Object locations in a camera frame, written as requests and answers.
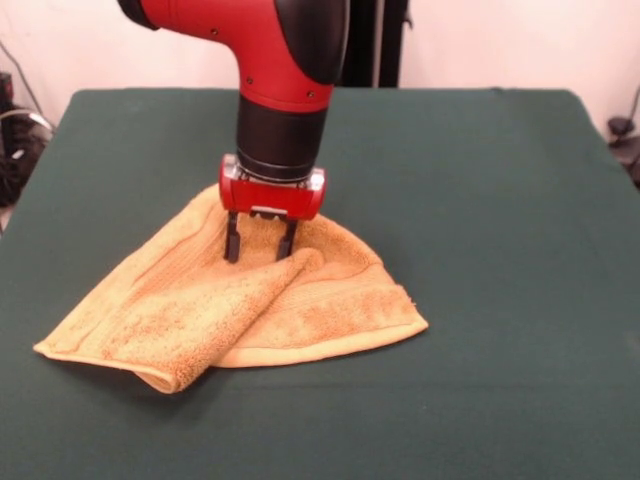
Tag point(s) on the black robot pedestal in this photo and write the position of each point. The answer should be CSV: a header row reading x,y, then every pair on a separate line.
x,y
375,45

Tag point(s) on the black clamp stand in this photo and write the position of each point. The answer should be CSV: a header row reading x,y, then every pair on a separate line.
x,y
620,125

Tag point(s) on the yellow terry towel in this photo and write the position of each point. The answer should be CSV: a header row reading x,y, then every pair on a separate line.
x,y
175,320

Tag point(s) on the dark green table cloth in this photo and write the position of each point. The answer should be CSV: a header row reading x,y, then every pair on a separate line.
x,y
500,300

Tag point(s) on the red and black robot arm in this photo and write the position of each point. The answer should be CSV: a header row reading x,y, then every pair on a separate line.
x,y
280,65

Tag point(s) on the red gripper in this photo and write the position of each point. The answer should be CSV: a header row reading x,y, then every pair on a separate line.
x,y
272,197

